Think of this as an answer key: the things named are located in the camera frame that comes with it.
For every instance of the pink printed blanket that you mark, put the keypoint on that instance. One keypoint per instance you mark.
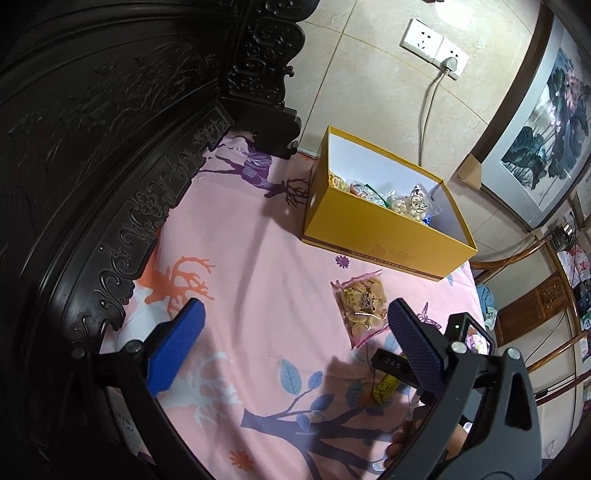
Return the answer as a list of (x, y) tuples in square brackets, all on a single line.
[(258, 286)]

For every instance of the white wall socket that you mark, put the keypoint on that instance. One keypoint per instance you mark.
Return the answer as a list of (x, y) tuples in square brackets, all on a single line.
[(425, 39)]

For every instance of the clear round biscuit packet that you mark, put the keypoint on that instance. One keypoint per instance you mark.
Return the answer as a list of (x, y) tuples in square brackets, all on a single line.
[(362, 307)]

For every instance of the green red snack packet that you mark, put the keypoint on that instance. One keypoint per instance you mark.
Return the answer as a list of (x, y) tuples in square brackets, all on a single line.
[(369, 193)]

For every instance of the framed lotus painting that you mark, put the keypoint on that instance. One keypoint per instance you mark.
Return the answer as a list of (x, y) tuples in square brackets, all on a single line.
[(545, 129)]

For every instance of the blue cloth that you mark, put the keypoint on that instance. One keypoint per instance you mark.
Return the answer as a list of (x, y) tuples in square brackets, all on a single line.
[(485, 300)]

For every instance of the yellow translucent snack packet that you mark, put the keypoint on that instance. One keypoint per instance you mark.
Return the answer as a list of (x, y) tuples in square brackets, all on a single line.
[(385, 391)]

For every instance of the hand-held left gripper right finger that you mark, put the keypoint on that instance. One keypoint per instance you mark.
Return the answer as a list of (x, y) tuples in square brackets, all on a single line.
[(415, 344)]

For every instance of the yellow cardboard box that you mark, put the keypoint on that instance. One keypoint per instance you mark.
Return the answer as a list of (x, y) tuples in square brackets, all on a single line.
[(383, 240)]

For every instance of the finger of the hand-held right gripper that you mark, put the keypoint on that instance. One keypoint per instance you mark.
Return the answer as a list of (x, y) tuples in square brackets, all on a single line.
[(390, 364)]

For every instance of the white framed picture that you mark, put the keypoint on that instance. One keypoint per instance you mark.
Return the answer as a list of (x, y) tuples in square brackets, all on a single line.
[(582, 196)]

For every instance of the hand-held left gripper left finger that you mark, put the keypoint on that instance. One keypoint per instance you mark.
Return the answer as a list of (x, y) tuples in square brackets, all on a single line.
[(178, 346)]

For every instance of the cardboard corner protector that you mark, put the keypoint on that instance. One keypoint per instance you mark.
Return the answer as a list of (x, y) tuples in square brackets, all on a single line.
[(468, 173)]

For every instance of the dark carved wooden furniture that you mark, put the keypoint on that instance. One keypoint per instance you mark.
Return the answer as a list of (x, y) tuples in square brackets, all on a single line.
[(92, 161)]

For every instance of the small white green packet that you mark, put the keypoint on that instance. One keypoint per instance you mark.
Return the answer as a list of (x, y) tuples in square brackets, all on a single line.
[(491, 318)]

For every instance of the yellow cracker packet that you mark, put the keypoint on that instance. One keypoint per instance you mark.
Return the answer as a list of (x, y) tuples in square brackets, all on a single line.
[(339, 181)]

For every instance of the person's right hand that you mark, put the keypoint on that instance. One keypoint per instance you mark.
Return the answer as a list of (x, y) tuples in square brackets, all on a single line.
[(406, 438)]

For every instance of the clear white peanut packet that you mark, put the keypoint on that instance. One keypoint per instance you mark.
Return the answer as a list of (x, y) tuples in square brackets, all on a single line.
[(411, 205)]

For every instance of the wooden armchair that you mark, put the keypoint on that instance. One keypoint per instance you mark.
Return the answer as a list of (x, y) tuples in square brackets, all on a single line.
[(531, 300)]

